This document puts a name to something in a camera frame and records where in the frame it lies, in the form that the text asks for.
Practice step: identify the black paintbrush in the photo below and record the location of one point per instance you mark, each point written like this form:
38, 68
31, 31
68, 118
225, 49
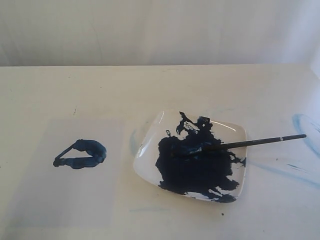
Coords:
234, 145

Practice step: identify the white square paint plate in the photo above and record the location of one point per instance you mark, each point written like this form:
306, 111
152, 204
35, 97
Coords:
216, 176

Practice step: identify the white paper sheet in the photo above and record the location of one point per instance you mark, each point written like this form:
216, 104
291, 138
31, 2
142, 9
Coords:
62, 196

